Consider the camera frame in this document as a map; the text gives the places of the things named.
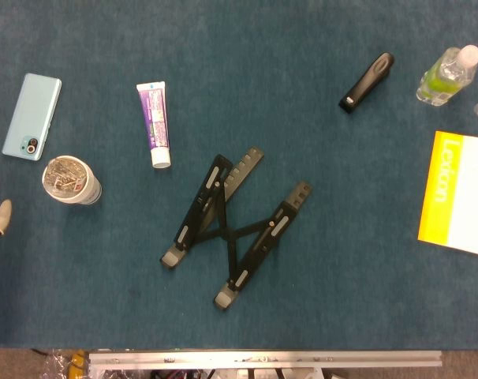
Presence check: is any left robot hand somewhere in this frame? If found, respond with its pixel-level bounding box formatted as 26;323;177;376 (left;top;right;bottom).
0;152;13;242

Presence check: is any black folding laptop stand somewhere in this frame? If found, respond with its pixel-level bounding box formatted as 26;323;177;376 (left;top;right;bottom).
160;146;314;311

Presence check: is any round paper clip canister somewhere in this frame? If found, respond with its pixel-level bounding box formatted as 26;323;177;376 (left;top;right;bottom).
41;154;103;206

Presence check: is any light blue smartphone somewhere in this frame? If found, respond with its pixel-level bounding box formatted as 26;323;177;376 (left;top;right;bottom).
1;73;62;162

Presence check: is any clear crumpled plastic bag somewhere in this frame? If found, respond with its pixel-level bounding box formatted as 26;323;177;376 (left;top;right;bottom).
41;349;90;379

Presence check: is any purple white toothpaste tube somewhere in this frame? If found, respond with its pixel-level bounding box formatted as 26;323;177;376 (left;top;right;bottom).
136;81;172;170

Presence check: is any blue carpet table cloth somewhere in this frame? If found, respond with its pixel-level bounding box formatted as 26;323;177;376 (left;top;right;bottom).
0;0;478;351

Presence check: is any black stapler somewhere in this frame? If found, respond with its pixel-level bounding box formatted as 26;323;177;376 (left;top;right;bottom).
338;52;396;115

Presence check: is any clear bottle green liquid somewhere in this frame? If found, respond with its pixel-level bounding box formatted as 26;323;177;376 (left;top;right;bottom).
415;44;478;107

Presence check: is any yellow white Lexicon notebook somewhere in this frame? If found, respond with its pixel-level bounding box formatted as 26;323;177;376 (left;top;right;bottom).
416;130;478;260

